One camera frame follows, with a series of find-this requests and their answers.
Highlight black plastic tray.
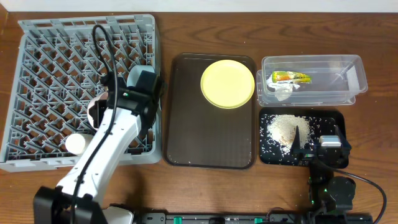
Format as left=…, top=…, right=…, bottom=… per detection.
left=259, top=108, right=352, bottom=169

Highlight dark brown serving tray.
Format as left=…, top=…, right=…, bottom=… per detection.
left=163, top=54, right=256, bottom=170

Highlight light blue bowl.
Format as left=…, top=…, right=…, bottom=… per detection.
left=126, top=65, right=155, bottom=86

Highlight pink round bowl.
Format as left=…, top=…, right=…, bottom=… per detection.
left=87, top=92, right=108, bottom=130

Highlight white paper napkin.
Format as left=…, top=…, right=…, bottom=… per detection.
left=266, top=77, right=300, bottom=101

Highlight grey plastic dish rack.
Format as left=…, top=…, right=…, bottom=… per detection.
left=1, top=14, right=160, bottom=172

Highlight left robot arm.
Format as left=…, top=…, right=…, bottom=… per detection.
left=33, top=71, right=164, bottom=223

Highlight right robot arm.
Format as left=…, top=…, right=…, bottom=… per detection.
left=291, top=126, right=356, bottom=223

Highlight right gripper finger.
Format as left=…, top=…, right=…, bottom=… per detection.
left=292, top=126, right=301, bottom=151
left=335, top=125, right=346, bottom=145

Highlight green orange snack wrapper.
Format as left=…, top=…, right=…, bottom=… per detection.
left=271, top=71, right=312, bottom=84

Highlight yellow round plate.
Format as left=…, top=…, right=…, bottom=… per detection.
left=200, top=60, right=255, bottom=109

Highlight white plastic cup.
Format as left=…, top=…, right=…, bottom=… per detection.
left=65, top=133, right=93, bottom=156

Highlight rice and food scraps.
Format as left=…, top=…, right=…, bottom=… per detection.
left=261, top=113, right=335, bottom=164

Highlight clear plastic waste bin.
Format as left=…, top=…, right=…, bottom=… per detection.
left=256, top=55, right=368, bottom=107

